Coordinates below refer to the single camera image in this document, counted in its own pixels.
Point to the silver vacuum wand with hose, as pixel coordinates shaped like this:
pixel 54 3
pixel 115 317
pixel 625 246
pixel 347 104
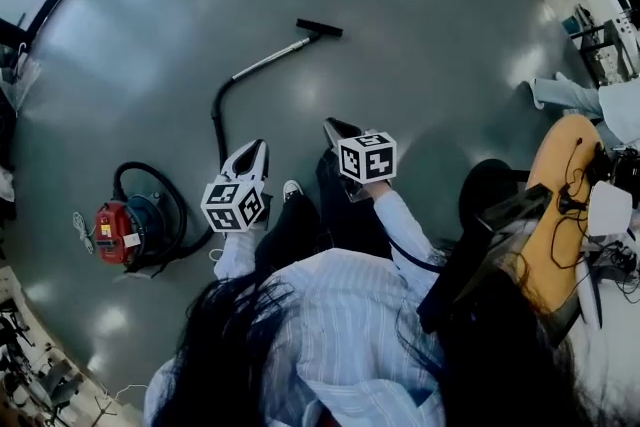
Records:
pixel 270 58

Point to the person's white shoe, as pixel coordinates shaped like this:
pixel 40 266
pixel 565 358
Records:
pixel 292 190

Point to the black electronic device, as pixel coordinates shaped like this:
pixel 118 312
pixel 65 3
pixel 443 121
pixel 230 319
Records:
pixel 622 170

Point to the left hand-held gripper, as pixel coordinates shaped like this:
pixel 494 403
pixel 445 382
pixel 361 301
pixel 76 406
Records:
pixel 230 210

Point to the person's left forearm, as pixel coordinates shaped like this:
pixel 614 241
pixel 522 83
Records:
pixel 235 255

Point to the person's black trousers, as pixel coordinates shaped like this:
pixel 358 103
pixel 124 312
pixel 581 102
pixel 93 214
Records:
pixel 340 225

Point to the cluttered workbench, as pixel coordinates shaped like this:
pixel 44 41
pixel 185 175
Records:
pixel 35 355

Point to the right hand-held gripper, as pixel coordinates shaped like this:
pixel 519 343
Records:
pixel 370 160

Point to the person's striped blue shirt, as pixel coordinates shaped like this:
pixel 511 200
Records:
pixel 340 325

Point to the transparent umbrella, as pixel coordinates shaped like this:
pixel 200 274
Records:
pixel 20 75

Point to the red teal vacuum cleaner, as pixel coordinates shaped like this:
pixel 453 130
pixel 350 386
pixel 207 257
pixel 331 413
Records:
pixel 218 130

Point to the person's right forearm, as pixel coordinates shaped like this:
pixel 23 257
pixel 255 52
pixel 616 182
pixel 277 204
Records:
pixel 400 225

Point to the black chair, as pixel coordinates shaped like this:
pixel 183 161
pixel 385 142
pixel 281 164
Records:
pixel 485 225

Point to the white plastic housing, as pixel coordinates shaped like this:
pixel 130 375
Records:
pixel 612 210

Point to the yellow wooden table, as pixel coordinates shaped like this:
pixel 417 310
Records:
pixel 555 165

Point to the black vacuum floor nozzle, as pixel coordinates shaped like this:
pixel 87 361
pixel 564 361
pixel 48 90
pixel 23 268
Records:
pixel 320 29

